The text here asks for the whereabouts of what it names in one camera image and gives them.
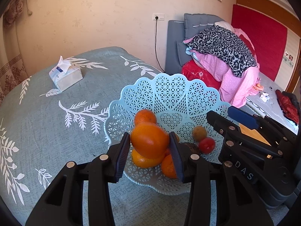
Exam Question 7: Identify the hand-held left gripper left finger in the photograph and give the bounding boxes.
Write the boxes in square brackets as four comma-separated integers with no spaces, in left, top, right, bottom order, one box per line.
[25,132,131,226]

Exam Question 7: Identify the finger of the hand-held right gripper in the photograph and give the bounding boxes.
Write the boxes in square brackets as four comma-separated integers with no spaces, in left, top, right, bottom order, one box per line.
[206,110,283,159]
[227,106,297,144]

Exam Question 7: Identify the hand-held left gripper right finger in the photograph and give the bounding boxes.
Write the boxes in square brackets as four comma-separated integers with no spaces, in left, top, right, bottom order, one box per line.
[169,132,274,226]

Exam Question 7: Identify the smooth oblong mandarin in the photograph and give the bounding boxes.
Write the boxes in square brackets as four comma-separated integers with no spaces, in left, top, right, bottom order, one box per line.
[130,122,170,159]
[161,154,177,179]
[131,149,165,168]

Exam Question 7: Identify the dark purple passion fruit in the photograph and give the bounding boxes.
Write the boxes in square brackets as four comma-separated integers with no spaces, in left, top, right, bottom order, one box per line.
[182,144,201,157]

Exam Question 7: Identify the small yellow-green fruit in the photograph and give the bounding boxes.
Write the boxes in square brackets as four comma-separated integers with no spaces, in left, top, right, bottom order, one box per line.
[192,125,207,141]

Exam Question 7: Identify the small red tomato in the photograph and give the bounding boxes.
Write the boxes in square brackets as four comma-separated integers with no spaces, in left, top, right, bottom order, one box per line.
[198,137,216,154]

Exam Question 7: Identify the large rough-skinned orange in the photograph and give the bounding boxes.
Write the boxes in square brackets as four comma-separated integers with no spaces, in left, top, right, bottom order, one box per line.
[135,109,157,126]

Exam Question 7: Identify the light blue lattice basket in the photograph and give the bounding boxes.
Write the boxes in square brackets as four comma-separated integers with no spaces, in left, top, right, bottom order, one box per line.
[104,73,238,195]

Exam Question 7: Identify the grey bedsheet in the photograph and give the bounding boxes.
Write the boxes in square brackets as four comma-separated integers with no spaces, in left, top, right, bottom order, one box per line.
[246,73,300,132]

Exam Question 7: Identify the pink dotted blanket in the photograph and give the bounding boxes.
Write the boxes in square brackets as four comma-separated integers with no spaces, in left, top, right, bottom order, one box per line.
[183,28,260,106]

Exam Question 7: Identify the dark red cloth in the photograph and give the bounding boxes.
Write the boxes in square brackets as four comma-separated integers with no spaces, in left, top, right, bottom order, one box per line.
[276,89,300,123]

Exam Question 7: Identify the red pillow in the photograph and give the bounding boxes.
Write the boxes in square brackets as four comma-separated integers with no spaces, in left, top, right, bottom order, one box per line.
[182,60,223,89]

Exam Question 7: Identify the leopard-print cloth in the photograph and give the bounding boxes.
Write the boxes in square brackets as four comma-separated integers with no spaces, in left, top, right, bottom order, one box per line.
[188,25,258,78]

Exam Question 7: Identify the small grey cushion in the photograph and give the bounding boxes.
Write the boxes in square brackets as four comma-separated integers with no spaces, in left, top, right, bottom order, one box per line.
[177,41,191,66]

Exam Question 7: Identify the blue white tissue pack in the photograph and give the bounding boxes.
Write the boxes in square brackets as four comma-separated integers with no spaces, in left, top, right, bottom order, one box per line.
[49,56,83,92]

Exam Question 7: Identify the white pillow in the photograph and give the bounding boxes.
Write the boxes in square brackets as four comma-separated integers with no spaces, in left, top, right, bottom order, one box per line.
[214,21,236,32]

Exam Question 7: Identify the large grey cushion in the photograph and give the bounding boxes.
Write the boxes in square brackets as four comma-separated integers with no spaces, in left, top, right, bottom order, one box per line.
[184,13,226,40]

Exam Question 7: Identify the beige patterned curtain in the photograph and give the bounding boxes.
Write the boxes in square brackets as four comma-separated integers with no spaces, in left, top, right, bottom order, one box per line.
[0,0,32,104]

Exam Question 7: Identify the red wall panel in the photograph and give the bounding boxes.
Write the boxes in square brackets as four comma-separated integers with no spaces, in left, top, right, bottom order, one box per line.
[231,4,288,82]

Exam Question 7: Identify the dark power cable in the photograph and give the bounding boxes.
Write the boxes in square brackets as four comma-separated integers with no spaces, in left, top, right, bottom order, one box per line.
[154,20,165,73]

